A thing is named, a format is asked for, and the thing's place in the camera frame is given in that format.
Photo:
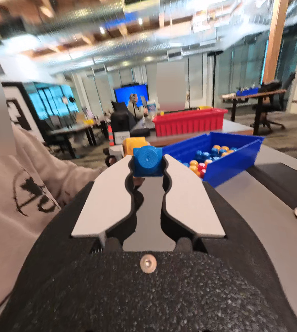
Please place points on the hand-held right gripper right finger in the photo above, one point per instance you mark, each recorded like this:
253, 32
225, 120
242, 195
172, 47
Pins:
192, 202

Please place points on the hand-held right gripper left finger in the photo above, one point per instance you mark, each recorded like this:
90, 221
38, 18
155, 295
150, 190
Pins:
104, 202

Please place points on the yellow toy block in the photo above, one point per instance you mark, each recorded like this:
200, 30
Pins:
135, 142

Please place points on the blue single-stud toy block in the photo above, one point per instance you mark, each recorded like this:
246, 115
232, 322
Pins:
147, 158

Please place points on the pile of colourful toy blocks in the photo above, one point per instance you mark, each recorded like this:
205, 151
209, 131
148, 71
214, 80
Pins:
210, 158

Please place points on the blue plastic bin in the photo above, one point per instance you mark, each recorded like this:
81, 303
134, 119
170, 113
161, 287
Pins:
247, 92
231, 160

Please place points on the person's left forearm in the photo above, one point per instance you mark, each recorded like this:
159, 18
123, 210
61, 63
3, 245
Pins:
81, 179

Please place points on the white and blue canister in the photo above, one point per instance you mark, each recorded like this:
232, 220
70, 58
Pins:
151, 108

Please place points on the red ribbed plastic bin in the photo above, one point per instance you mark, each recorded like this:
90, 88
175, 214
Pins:
190, 123

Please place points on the wooden pillar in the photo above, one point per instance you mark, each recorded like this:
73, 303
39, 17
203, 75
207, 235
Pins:
275, 39

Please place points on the blue lit wall screen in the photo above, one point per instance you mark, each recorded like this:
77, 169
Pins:
127, 90

